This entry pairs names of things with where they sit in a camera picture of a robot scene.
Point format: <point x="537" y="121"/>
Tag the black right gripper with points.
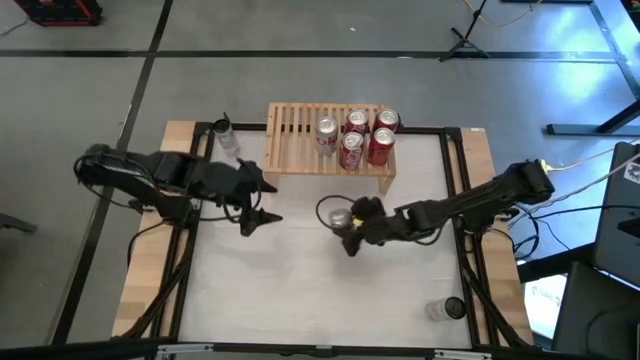
<point x="385" y="225"/>

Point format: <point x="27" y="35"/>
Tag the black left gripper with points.
<point x="220" y="182"/>

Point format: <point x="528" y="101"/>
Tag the silver Diet Coke can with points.
<point x="326" y="137"/>
<point x="340" y="218"/>

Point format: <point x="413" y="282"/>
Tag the clear bottle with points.
<point x="445" y="309"/>
<point x="227" y="140"/>

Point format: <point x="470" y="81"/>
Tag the red Coca-Cola can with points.
<point x="351" y="152"/>
<point x="381" y="150"/>
<point x="387" y="120"/>
<point x="357" y="121"/>

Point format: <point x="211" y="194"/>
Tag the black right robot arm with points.
<point x="480" y="197"/>

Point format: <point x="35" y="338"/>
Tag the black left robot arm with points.
<point x="130" y="175"/>

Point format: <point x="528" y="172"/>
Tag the wooden slatted shelf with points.
<point x="295" y="145"/>

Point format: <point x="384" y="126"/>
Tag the yellow power plug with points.
<point x="546" y="167"/>

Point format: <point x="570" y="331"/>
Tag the black tripod stand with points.
<point x="465" y="41"/>

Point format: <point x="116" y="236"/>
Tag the grey chair leg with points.
<point x="17" y="223"/>

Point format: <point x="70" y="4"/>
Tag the grey monitor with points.
<point x="617" y="225"/>

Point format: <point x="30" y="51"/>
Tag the red and black crate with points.
<point x="60" y="15"/>

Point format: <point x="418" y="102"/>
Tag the black aluminium table frame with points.
<point x="252" y="127"/>

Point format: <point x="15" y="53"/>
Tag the silver camera mount bracket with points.
<point x="462" y="355"/>
<point x="185" y="350"/>

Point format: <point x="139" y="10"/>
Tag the black desk leg frame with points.
<point x="575" y="129"/>

